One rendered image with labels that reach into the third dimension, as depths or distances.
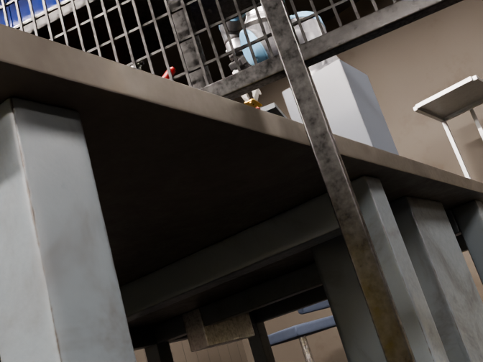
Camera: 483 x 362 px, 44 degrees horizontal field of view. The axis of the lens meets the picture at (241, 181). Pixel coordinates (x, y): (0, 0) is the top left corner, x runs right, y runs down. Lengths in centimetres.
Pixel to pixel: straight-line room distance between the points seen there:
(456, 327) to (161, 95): 104
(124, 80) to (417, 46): 435
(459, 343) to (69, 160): 112
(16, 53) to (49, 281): 19
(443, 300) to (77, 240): 110
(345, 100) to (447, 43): 319
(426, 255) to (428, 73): 339
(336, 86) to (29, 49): 124
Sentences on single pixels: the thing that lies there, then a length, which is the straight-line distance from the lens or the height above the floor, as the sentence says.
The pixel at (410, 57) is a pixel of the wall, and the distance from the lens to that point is 489.
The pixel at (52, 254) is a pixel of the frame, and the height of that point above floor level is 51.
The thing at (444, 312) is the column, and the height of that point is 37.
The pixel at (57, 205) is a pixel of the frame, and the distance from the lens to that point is 54.
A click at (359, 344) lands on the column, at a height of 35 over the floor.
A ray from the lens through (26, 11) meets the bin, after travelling 116.
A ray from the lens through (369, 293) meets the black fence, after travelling 74.
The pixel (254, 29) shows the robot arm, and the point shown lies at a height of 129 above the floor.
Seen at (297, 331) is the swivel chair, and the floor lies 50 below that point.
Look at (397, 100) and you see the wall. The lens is 484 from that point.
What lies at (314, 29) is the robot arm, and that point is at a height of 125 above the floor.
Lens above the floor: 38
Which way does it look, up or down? 17 degrees up
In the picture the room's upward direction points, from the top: 17 degrees counter-clockwise
